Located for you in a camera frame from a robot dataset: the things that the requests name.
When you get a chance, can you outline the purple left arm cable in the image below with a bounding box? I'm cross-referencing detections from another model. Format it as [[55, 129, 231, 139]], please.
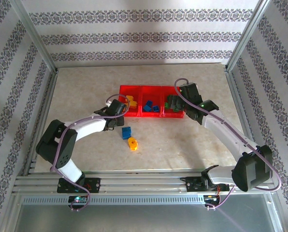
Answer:
[[49, 94, 130, 213]]

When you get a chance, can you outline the yellow round lego piece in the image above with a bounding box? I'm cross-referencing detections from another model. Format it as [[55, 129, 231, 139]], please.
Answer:
[[128, 137, 139, 151]]

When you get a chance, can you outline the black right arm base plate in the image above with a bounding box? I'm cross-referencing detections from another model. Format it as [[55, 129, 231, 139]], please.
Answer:
[[186, 176, 230, 193]]

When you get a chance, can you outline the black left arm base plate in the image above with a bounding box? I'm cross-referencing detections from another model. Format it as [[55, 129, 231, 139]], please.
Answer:
[[57, 177, 101, 194]]

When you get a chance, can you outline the grey metal sheet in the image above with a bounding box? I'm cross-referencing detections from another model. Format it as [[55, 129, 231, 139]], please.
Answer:
[[12, 193, 284, 232]]

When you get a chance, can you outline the aluminium mounting rail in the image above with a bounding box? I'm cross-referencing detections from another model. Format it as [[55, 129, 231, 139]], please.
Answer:
[[12, 170, 273, 194]]

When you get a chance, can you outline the aluminium frame post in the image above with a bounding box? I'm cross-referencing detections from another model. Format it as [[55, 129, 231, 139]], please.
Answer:
[[225, 0, 274, 72], [10, 0, 58, 73]]

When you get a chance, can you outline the left controller board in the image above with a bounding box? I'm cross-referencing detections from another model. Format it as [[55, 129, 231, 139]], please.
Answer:
[[68, 196, 88, 204]]

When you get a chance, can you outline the blue large lego brick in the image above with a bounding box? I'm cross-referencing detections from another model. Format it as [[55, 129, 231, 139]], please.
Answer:
[[121, 126, 132, 140]]

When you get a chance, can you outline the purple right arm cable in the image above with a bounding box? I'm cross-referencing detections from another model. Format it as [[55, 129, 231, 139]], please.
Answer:
[[174, 77, 281, 211]]

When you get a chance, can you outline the slotted metal cable duct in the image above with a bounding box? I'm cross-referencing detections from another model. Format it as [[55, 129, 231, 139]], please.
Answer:
[[22, 195, 205, 206]]

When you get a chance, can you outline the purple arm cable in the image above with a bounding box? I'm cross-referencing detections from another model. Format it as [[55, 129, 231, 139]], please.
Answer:
[[174, 77, 281, 211], [49, 94, 130, 213]]

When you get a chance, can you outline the controller board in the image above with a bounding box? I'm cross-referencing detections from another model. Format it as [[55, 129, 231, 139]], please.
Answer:
[[203, 195, 220, 203], [68, 196, 88, 204]]

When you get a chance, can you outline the aluminium side rail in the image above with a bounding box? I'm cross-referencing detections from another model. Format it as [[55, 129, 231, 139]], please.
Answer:
[[25, 69, 60, 174], [223, 64, 265, 174]]

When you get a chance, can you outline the right controller board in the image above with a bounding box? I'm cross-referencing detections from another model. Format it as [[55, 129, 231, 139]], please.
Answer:
[[203, 195, 220, 203]]

